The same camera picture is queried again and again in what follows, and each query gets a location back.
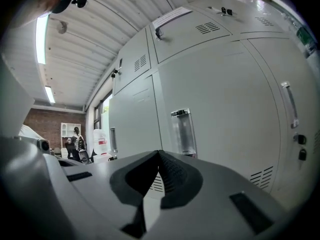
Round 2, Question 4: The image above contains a white arched shelf unit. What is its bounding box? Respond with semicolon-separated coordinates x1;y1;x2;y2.
60;122;83;157

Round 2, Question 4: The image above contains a grey metal locker cabinet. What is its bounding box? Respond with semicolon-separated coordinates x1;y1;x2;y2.
107;0;320;211

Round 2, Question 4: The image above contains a black window frame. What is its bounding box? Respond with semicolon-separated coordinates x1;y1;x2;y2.
92;90;114;135

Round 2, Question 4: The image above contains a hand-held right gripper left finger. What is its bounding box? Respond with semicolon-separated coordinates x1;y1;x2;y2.
60;150;161;240

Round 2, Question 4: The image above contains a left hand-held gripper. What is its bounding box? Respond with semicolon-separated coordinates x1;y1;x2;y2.
0;53;52;165

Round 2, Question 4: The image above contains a green label water bottle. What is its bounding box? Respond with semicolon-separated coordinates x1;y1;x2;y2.
284;11;318;59

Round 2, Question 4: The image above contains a person's face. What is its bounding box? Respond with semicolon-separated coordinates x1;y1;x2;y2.
4;0;65;31

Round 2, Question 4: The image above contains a clear water jug red label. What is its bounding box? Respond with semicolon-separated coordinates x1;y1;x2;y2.
92;128;111;160

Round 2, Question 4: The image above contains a locker door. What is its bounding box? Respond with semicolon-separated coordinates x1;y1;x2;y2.
152;39;281;195

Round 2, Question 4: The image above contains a fluorescent ceiling light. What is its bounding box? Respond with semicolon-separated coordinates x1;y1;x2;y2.
44;85;56;104
35;13;51;65

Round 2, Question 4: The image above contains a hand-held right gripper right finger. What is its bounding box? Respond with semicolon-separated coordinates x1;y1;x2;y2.
157;150;290;240

